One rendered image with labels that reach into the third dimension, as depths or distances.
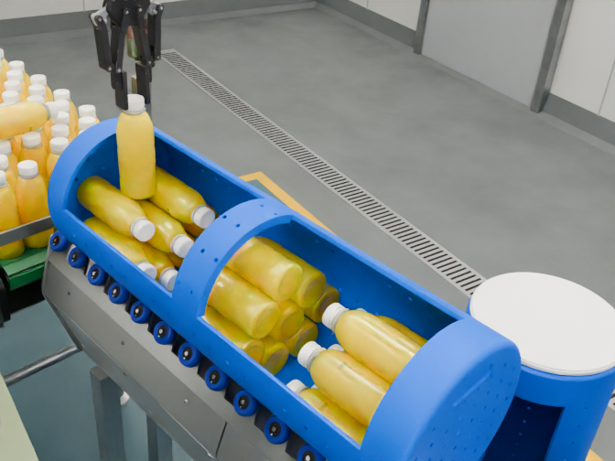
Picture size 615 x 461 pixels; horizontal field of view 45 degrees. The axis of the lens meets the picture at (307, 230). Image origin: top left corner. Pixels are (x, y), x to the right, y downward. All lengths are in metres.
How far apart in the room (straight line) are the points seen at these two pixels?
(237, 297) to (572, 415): 0.61
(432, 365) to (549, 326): 0.46
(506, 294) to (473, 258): 1.99
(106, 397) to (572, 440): 1.02
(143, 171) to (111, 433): 0.75
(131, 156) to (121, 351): 0.38
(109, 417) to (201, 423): 0.56
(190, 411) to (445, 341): 0.55
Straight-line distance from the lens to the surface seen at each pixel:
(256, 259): 1.18
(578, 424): 1.40
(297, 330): 1.25
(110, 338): 1.51
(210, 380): 1.27
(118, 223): 1.40
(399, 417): 0.94
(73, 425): 2.55
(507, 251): 3.52
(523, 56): 5.08
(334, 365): 1.06
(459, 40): 5.46
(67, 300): 1.63
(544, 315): 1.40
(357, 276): 1.26
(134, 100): 1.37
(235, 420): 1.26
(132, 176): 1.40
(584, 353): 1.35
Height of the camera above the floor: 1.85
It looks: 33 degrees down
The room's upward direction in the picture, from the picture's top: 5 degrees clockwise
